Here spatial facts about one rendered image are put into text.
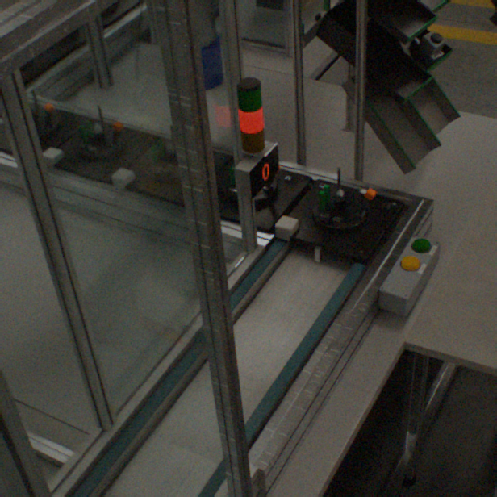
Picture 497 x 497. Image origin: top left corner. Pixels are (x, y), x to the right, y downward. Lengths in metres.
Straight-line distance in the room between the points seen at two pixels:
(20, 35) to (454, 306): 1.49
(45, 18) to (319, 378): 1.16
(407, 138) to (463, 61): 2.58
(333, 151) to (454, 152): 0.35
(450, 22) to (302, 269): 3.38
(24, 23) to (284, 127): 1.97
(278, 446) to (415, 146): 0.96
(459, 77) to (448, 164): 2.21
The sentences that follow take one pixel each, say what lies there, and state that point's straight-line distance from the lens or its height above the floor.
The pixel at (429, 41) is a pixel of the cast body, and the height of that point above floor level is 1.26.
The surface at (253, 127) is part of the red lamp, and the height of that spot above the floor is 1.33.
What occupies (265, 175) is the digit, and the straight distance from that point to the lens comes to 1.82.
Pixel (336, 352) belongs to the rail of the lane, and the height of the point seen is 0.96.
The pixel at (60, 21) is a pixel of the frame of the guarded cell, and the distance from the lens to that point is 0.71.
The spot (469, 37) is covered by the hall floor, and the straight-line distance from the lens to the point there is 5.03.
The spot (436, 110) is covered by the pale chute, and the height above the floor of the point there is 1.02.
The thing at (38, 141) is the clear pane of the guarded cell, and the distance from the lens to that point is 0.73.
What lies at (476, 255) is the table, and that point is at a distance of 2.14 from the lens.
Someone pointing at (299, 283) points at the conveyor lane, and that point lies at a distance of 1.96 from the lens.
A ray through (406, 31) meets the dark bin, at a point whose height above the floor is 1.36.
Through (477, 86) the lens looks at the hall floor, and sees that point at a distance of 4.55.
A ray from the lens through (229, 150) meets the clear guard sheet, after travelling 1.77.
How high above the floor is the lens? 2.26
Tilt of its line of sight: 40 degrees down
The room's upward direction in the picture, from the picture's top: 5 degrees counter-clockwise
